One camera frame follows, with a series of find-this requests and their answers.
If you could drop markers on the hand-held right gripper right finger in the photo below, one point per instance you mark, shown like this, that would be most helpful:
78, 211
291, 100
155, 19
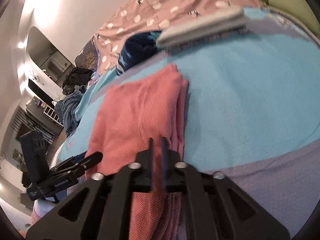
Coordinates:
163, 160

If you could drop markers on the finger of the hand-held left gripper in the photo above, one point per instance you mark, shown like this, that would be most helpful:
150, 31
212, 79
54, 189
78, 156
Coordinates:
80, 163

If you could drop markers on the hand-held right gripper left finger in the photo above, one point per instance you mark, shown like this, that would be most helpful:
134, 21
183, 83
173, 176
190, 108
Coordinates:
151, 160

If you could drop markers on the coral pink small garment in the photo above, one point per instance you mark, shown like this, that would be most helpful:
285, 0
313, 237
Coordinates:
130, 110

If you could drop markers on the dark slatted cabinet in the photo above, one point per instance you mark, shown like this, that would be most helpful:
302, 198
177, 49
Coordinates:
22, 125

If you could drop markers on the white rack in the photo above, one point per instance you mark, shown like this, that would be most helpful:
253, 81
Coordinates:
53, 115

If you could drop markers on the person's pink clothing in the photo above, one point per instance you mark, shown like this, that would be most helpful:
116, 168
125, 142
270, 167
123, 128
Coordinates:
43, 212

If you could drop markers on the dark teal blanket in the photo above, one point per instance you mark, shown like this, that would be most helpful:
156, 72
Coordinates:
71, 110

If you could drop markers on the black clothing pile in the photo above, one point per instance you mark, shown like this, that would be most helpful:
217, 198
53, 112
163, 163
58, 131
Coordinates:
76, 80

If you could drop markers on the turquoise and grey blanket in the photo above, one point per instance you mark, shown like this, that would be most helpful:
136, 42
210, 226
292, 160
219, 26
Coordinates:
237, 92

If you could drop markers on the white built-in shelf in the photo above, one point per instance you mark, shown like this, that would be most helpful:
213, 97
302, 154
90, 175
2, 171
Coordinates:
47, 60

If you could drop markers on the purple patterned pillow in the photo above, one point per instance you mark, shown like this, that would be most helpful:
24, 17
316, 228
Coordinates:
86, 55

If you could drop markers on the navy star print garment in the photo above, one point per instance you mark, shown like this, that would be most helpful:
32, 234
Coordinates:
137, 47

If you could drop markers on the white grey folded garment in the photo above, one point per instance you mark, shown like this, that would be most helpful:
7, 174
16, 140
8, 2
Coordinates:
200, 27

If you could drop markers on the pink polka dot quilt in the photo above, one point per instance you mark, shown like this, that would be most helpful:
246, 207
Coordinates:
175, 0

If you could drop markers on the large green pillow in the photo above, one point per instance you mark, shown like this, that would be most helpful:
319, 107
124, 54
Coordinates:
295, 7

